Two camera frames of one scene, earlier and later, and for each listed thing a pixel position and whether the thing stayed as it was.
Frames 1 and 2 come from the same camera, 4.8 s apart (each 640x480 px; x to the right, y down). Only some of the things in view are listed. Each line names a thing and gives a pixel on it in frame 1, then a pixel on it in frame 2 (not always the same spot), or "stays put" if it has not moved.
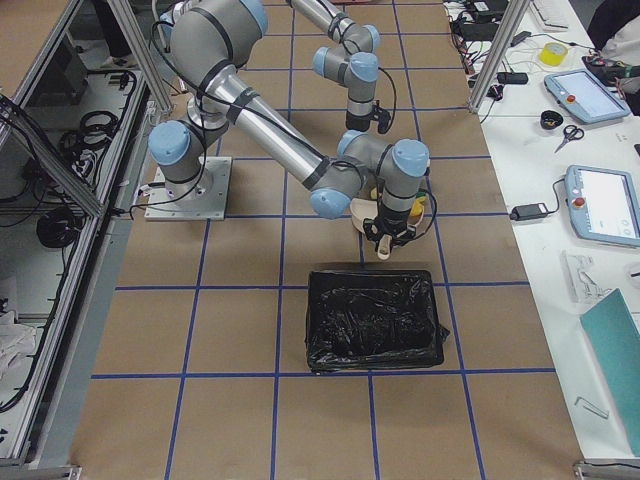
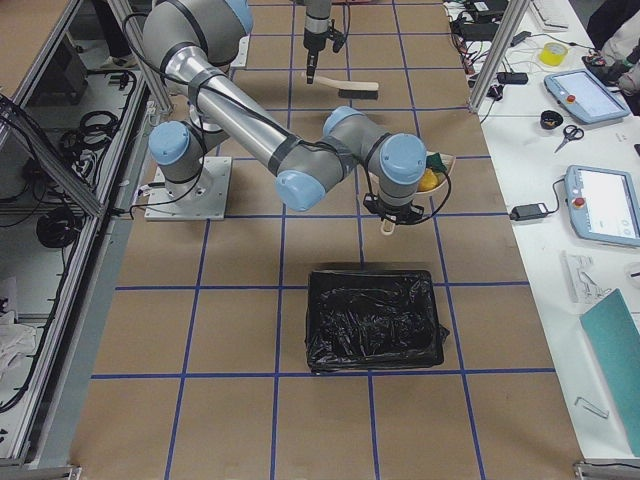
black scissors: [570, 132] stays put
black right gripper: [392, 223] -> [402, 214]
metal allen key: [592, 407] stays put
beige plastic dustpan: [368, 208] -> [387, 226]
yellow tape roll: [553, 53] stays put
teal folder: [616, 340] stays put
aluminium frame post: [498, 60] stays put
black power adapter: [529, 212] stays put
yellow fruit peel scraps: [419, 204] -> [434, 161]
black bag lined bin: [359, 320] stays put
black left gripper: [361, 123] -> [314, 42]
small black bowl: [550, 119] stays put
